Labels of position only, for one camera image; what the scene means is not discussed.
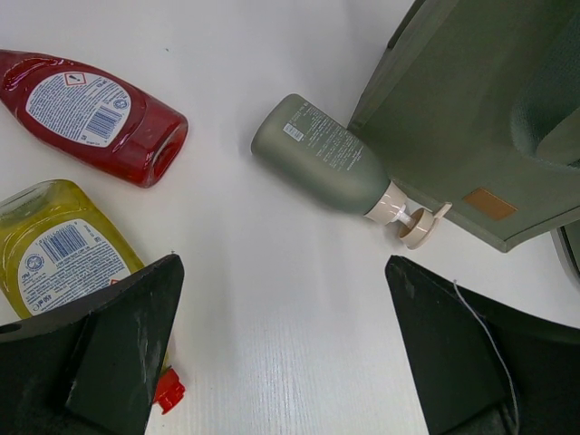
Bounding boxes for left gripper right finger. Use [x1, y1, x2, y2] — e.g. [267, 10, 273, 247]
[385, 256, 579, 434]

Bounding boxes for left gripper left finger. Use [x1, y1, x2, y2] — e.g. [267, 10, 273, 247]
[1, 254, 185, 434]

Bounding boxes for green pump bottle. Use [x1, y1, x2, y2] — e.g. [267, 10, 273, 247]
[251, 93, 452, 250]

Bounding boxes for green canvas bag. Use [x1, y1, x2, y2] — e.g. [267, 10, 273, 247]
[349, 1, 579, 252]

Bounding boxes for yellow bottle red cap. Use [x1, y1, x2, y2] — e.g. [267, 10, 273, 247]
[0, 179, 188, 416]

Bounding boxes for green bottle beige cap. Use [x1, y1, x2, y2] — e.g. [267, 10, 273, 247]
[551, 221, 580, 287]

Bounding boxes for red bottle on left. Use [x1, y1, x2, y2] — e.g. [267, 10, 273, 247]
[1, 50, 189, 189]

